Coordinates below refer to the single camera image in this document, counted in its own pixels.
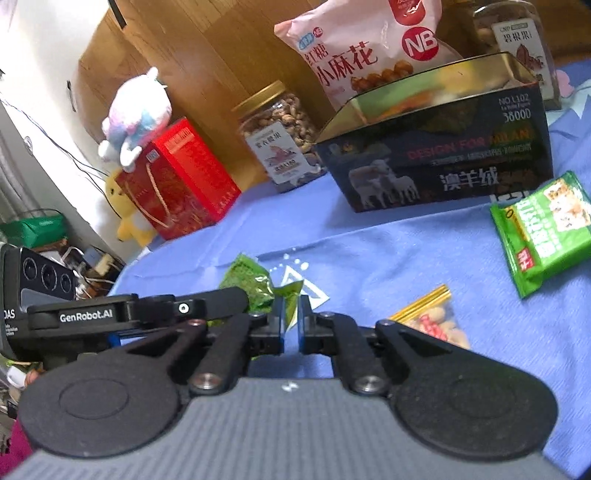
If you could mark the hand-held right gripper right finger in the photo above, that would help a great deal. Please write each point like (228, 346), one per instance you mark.
(303, 325)

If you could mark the nut jar white label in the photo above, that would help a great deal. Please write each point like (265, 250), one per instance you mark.
(277, 138)

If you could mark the pastel white plush toy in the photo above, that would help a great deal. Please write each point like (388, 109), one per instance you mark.
(134, 110)

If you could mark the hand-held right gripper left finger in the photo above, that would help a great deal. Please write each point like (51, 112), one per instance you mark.
(280, 325)

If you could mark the magenta clothing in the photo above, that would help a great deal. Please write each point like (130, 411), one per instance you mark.
(14, 452)

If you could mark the green white snack packet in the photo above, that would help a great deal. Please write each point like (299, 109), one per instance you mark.
(545, 230)

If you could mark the wooden panel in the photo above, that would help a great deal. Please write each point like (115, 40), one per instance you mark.
(207, 60)

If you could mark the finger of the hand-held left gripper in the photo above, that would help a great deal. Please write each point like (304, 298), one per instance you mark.
(217, 302)

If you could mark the pink snack bag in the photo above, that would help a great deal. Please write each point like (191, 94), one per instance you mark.
(360, 50)

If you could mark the yellow plush toy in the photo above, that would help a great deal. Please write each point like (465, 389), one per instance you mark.
(131, 226)

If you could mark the nut jar green label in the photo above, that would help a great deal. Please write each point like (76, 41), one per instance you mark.
(521, 41)

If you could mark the red gift box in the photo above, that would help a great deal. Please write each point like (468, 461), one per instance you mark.
(184, 184)

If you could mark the small green snack wrapper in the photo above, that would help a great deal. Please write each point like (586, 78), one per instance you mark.
(244, 281)

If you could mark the black tin box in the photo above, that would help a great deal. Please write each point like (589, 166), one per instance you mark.
(461, 157)

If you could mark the clear snack bag gold tie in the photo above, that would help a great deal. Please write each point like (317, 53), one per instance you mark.
(438, 323)

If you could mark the blue printed cloth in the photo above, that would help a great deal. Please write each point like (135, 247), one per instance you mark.
(415, 254)

